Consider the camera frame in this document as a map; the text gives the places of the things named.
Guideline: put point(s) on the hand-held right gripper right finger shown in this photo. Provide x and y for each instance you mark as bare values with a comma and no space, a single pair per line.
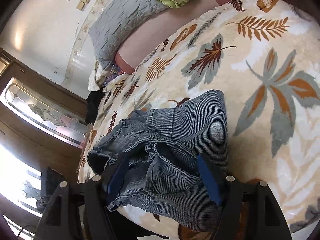
210,177

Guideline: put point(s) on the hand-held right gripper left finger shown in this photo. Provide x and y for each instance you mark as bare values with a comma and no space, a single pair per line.
117,177

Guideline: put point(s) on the blue denim pants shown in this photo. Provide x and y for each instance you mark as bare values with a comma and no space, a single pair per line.
175,130

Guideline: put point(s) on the wooden stained glass door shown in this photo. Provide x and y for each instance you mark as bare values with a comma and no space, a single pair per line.
37,135

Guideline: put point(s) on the black garment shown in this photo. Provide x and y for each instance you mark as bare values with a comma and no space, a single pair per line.
93,105

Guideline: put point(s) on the white floral cloth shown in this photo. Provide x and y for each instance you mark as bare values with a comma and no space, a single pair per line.
96,80

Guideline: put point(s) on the purple patterned cloth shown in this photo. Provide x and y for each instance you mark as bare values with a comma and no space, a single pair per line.
113,73

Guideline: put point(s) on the leaf print blanket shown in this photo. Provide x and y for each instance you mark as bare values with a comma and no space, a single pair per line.
250,67

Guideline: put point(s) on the pink and red sofa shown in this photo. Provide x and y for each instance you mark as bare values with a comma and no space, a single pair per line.
155,32

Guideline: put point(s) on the grey quilted pillow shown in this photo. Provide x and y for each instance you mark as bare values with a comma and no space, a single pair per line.
125,22

